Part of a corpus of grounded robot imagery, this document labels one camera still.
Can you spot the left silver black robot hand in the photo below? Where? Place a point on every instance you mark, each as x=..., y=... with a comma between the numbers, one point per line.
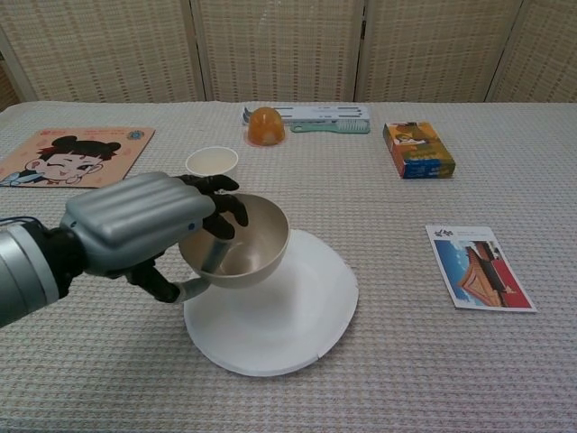
x=130, y=216

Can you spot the white paper cup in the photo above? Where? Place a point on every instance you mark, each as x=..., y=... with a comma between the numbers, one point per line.
x=212, y=162

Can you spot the beige bowl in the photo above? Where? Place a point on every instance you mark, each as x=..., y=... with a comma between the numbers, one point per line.
x=261, y=243

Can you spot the white paper plate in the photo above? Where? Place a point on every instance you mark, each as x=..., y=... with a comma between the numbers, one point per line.
x=270, y=329

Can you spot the cartoon girl mouse pad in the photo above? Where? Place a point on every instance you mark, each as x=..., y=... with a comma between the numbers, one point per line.
x=76, y=155

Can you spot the woven folding screen panel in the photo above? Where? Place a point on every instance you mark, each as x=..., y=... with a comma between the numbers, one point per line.
x=103, y=49
x=279, y=49
x=545, y=54
x=437, y=49

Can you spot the green comb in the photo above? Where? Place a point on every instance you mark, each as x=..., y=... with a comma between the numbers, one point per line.
x=329, y=128

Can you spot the white folding stand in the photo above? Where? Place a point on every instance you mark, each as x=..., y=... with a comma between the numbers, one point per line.
x=324, y=112

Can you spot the colourful card box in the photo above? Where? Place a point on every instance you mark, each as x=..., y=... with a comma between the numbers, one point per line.
x=419, y=151

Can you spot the beige woven tablecloth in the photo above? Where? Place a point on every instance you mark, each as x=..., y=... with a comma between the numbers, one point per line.
x=405, y=361

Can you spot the red roof postcard booklet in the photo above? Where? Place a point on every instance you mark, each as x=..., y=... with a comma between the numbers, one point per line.
x=480, y=270

